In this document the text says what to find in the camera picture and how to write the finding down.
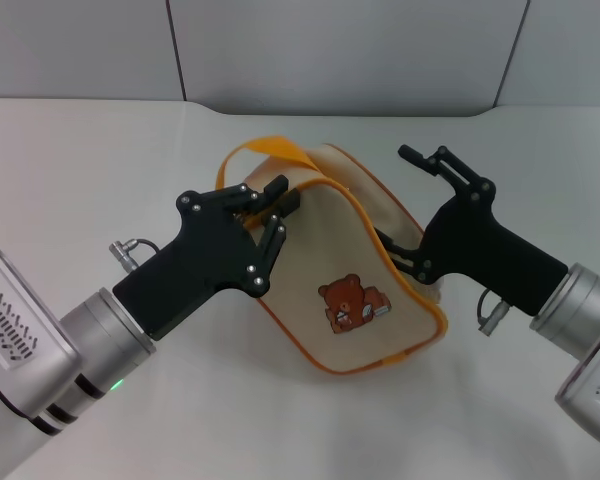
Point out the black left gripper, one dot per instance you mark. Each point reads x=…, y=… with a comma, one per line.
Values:
x=205, y=260

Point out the cream food bag orange trim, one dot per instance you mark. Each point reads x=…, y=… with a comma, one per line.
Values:
x=310, y=245

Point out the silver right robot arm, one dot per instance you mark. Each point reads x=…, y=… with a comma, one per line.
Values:
x=580, y=320

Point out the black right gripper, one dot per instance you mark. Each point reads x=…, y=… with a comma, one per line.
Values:
x=470, y=245

